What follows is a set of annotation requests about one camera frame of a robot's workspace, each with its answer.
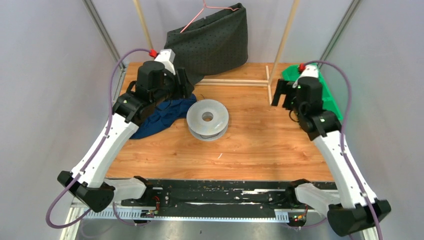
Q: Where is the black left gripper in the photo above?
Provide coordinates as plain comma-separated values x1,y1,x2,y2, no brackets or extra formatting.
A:
151,66,194,106

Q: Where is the blue crumpled cloth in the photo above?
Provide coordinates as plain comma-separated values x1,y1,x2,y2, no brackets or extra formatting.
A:
130,94,197,140

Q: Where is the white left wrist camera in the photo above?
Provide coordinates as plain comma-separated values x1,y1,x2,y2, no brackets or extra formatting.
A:
154,48,176,75

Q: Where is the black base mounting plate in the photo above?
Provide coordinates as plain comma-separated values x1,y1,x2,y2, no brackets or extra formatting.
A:
102,178,339,220

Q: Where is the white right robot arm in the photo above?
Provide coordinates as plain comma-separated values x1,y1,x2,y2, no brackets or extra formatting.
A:
271,76,392,237

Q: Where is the green plastic bin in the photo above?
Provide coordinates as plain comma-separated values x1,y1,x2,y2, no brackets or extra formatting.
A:
281,63,325,84
318,73,343,122

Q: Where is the dark grey dotted cloth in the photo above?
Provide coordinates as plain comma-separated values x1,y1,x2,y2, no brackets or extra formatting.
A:
164,2,249,85

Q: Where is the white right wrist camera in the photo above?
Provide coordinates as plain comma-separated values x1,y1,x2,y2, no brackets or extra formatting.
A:
292,63,320,89

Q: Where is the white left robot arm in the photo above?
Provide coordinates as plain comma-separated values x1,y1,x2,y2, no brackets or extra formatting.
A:
57,60,194,213

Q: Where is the pink wire hanger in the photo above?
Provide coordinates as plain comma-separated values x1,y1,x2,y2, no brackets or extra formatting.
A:
179,0,240,34

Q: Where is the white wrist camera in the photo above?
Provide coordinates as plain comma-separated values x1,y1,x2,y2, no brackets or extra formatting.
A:
292,63,320,89
154,48,176,75

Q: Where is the wooden clothes rack frame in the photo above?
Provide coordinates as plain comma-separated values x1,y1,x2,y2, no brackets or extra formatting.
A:
132,0,301,105

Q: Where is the grey plastic cable spool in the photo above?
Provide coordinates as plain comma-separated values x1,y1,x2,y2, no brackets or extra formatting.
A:
186,99,230,142

